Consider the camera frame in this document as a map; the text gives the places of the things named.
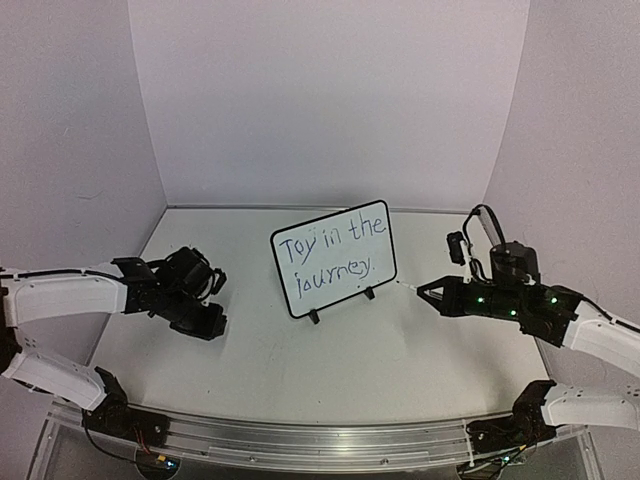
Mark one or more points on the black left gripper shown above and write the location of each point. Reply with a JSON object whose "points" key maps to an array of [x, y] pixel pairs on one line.
{"points": [[212, 326]]}

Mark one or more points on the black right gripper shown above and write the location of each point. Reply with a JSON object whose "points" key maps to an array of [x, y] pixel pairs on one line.
{"points": [[455, 296]]}

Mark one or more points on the blue whiteboard marker pen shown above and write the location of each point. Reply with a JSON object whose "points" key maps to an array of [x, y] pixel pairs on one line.
{"points": [[407, 285]]}

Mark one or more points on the white whiteboard with black frame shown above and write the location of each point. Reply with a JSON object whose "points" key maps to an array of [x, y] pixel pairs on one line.
{"points": [[335, 257]]}

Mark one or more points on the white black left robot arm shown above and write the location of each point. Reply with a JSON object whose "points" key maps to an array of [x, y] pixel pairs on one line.
{"points": [[176, 288]]}

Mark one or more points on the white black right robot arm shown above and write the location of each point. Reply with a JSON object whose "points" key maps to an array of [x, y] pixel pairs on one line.
{"points": [[546, 405]]}

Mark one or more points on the black whiteboard stand foot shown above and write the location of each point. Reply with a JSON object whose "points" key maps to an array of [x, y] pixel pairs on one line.
{"points": [[369, 293], [313, 315]]}

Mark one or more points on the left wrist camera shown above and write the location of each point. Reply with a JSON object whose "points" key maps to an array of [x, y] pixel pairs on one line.
{"points": [[217, 281]]}

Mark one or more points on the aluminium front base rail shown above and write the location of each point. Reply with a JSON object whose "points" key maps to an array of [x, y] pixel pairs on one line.
{"points": [[198, 447]]}

